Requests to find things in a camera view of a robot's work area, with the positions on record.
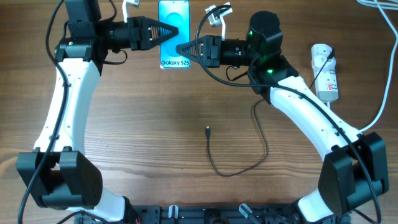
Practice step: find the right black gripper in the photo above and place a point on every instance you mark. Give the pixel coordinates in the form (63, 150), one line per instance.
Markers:
(212, 56)

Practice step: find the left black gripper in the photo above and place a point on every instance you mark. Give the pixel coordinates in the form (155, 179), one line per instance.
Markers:
(147, 43)

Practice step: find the blue Galaxy smartphone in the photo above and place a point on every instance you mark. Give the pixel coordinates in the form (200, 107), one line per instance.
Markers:
(176, 14)

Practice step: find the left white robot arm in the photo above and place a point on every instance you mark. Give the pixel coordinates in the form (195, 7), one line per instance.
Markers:
(57, 173)

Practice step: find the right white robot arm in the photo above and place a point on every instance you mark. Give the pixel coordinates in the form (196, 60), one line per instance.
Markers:
(354, 169)

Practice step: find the white power strip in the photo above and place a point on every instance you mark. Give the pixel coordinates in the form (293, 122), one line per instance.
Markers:
(323, 65)

